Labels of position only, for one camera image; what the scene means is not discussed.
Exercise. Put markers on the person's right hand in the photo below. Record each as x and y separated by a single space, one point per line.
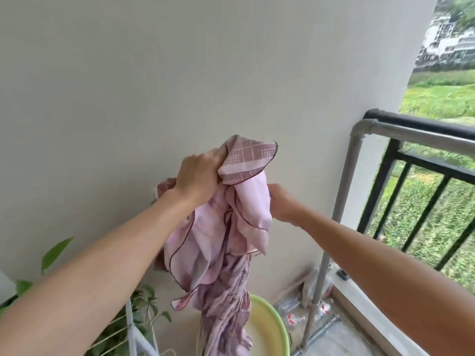
284 207

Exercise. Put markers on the person's left hand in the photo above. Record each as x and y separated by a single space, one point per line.
196 177

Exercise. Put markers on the pink patterned bed sheet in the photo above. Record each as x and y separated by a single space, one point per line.
215 248

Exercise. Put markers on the black metal balcony railing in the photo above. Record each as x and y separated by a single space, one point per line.
379 181

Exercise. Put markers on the person's left forearm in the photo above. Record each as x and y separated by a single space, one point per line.
92 278

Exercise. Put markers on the person's right forearm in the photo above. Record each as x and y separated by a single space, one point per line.
389 278

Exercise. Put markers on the grey metal pipe drying rack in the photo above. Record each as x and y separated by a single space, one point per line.
347 181

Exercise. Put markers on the white plastic jug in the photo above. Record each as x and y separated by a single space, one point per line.
308 289

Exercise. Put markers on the clear plastic bottle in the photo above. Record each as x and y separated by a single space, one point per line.
326 309
291 316

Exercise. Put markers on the green plastic basin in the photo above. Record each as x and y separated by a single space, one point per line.
271 326

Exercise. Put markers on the bushy potted plant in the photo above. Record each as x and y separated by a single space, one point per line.
144 311

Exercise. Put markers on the cluster of village houses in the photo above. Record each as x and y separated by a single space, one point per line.
445 38

